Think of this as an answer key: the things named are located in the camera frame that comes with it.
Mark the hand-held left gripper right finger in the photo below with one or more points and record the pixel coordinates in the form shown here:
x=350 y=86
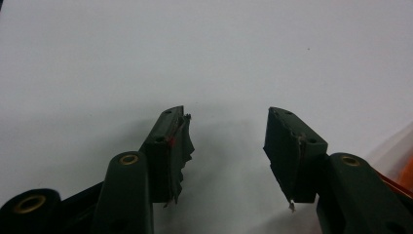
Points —
x=292 y=152

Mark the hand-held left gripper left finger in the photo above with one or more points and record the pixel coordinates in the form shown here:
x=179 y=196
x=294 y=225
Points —
x=162 y=156

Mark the orange translucent plastic item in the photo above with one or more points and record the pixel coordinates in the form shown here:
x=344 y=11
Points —
x=397 y=162

